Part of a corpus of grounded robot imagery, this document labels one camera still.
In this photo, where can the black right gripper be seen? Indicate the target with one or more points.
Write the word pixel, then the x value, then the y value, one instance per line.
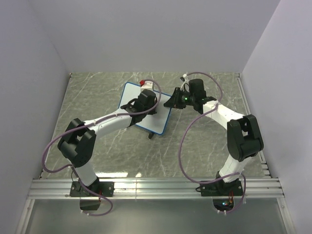
pixel 174 102

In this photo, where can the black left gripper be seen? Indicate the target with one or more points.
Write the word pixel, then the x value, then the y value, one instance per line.
pixel 153 111

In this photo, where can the blue framed whiteboard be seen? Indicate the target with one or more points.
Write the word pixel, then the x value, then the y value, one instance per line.
pixel 155 123

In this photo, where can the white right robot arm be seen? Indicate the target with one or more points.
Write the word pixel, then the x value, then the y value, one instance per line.
pixel 244 139

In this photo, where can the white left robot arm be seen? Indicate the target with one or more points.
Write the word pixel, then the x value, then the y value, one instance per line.
pixel 78 146

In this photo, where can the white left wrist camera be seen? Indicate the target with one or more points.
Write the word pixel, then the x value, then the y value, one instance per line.
pixel 146 84

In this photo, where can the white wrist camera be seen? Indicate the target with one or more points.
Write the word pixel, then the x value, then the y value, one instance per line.
pixel 184 79
pixel 146 84

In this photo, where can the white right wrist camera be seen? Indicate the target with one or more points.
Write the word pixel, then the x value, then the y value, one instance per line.
pixel 184 79

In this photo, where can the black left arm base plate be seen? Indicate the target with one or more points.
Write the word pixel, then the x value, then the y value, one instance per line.
pixel 104 188

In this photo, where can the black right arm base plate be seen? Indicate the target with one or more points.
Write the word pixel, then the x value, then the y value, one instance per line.
pixel 221 188

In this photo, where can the aluminium mounting rail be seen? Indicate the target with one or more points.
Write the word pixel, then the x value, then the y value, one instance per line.
pixel 151 188

